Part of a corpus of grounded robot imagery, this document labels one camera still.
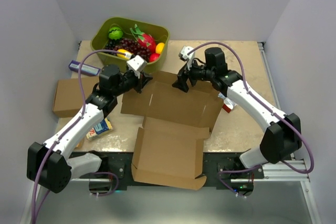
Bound dark purple toy grapes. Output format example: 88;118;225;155
113;38;152;62

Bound orange sponge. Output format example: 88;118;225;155
76;138;85;149

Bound pink toy dragon fruit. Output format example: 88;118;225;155
130;24;156;53

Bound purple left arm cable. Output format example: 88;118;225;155
30;49;132;224

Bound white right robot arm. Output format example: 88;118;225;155
172;46;302;178

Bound black toy grapes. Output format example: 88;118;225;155
104;39;119;51

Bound red toy apple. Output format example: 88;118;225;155
149;53;160;62

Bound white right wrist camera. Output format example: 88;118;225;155
178;46;195;62

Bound closed brown cardboard box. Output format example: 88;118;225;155
52;76;102;119

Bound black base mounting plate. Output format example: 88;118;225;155
80;152;266;196

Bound red white snack packet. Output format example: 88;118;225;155
218;93;234;113

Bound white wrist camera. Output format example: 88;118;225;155
178;46;195;62
127;55;147;72

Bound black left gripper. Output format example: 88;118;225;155
113;69;153;97

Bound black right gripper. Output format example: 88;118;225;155
172;56;215;93

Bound aluminium frame rail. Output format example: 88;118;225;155
262;162;309;182

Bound olive green plastic bin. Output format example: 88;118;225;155
91;17;170;73

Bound purple rectangular box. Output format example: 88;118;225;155
68;60;101;77

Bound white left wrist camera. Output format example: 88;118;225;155
127;55;147;72

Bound green toy melon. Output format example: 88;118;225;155
108;26;123;40

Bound orange toy fruit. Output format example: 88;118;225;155
155;42;165;55

